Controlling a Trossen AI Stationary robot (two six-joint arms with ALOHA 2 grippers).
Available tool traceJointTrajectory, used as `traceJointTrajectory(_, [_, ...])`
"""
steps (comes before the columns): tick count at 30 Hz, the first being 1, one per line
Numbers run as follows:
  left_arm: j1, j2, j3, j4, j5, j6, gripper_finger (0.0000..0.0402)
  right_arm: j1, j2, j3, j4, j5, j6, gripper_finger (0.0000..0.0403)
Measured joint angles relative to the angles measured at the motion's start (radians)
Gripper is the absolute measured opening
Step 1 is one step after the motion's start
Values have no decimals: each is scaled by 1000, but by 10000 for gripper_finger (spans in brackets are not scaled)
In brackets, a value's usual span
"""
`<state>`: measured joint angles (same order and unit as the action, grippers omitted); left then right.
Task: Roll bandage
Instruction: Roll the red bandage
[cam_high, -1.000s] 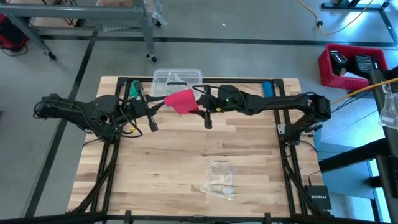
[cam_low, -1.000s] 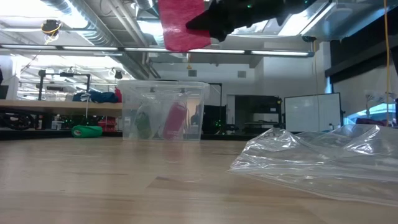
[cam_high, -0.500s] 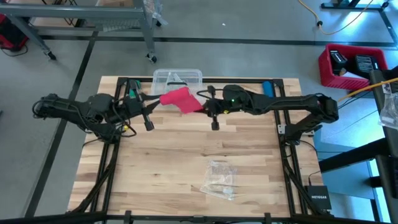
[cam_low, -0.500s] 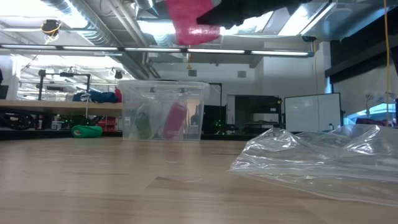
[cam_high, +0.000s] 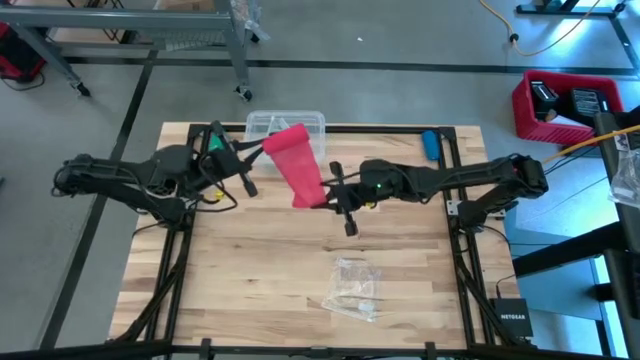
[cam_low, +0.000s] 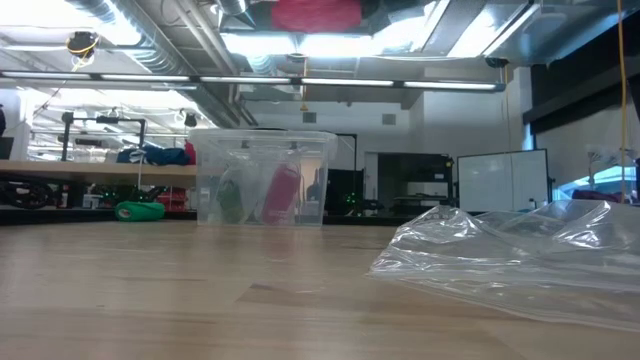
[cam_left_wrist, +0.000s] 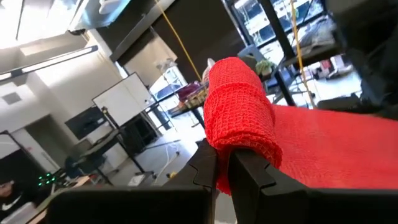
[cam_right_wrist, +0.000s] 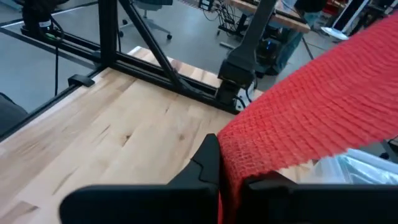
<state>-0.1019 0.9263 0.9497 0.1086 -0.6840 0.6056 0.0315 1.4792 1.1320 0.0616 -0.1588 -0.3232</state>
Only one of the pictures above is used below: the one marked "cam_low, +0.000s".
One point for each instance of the black camera rig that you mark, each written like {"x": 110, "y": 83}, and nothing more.
{"x": 66, "y": 135}

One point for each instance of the bagged green bandage roll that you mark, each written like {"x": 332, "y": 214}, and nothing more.
{"x": 231, "y": 200}

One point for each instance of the clear plastic zip bag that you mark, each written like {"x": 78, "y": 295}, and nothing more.
{"x": 525, "y": 260}

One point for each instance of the small red bag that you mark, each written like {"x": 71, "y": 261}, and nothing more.
{"x": 190, "y": 152}

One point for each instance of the red elastic bandage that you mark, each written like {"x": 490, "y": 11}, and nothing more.
{"x": 317, "y": 15}

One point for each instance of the white cabinet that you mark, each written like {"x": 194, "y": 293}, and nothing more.
{"x": 485, "y": 182}

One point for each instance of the purple bag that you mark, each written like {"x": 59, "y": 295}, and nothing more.
{"x": 595, "y": 195}

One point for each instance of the wooden workbench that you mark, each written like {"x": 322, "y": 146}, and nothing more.
{"x": 75, "y": 172}

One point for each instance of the black monitor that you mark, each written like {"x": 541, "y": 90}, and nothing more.
{"x": 345, "y": 192}

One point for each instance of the clear plastic storage box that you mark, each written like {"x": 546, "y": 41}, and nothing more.
{"x": 250, "y": 150}

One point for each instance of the black shelving unit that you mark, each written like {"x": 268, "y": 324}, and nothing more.
{"x": 425, "y": 170}

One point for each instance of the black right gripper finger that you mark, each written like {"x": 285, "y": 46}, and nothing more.
{"x": 377, "y": 12}

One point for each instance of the red storage bins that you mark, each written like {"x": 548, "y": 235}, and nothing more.
{"x": 175, "y": 197}

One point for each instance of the bagged red bandage roll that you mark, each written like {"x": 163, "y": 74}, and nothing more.
{"x": 281, "y": 195}

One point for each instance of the blue cloth bag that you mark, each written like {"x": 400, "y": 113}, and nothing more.
{"x": 160, "y": 156}

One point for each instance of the black aluminium table frame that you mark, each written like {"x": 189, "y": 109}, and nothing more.
{"x": 50, "y": 216}

